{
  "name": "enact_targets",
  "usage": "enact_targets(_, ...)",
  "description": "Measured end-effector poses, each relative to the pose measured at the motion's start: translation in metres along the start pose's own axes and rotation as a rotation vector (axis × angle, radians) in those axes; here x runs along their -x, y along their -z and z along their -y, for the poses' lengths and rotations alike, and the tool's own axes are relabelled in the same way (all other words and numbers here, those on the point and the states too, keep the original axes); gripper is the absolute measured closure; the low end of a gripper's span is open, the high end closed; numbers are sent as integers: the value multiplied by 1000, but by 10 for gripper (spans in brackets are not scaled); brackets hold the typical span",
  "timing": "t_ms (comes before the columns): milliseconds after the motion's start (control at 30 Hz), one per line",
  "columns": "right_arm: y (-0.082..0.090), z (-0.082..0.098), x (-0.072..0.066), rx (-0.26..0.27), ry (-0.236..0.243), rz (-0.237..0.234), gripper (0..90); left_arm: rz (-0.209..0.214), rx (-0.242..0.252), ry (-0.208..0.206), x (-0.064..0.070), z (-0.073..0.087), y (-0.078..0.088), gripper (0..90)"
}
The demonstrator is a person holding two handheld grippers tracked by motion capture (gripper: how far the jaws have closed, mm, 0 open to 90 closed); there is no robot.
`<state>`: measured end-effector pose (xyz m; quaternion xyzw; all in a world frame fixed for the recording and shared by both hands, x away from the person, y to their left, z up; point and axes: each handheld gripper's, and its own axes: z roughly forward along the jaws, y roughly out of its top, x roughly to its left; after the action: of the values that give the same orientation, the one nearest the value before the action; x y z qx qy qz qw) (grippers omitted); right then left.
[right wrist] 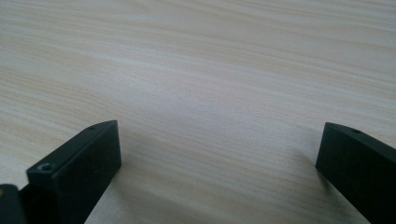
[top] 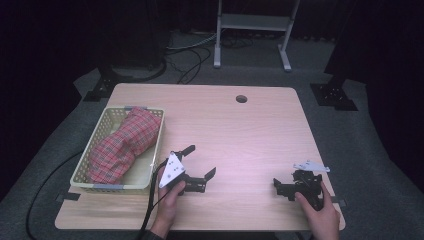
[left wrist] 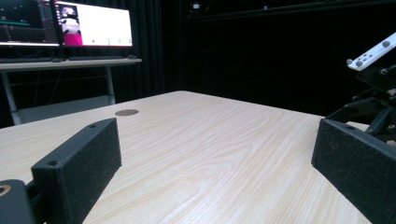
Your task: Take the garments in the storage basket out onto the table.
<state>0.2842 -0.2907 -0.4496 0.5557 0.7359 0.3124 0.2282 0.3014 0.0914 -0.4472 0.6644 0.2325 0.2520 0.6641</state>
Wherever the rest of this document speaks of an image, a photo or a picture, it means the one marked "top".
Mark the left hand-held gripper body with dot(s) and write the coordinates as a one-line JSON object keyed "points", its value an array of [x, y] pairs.
{"points": [[171, 168]]}

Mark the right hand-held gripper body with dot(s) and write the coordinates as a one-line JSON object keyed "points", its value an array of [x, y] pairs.
{"points": [[308, 185]]}

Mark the cream plastic basket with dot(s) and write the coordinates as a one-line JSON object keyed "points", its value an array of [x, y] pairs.
{"points": [[141, 173]]}

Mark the red plaid cloth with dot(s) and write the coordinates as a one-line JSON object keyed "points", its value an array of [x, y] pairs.
{"points": [[125, 146]]}

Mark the person's left hand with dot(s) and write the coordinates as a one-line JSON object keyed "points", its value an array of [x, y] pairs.
{"points": [[168, 203]]}

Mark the person's right hand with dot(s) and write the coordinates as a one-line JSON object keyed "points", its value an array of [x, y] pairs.
{"points": [[321, 220]]}

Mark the black tape strip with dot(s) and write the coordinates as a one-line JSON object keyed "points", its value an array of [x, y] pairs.
{"points": [[68, 197], [340, 202]]}

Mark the black stand base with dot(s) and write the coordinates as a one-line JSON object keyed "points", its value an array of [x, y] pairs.
{"points": [[103, 85], [333, 95]]}

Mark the white metal stand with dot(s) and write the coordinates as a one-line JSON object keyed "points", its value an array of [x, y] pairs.
{"points": [[253, 21]]}

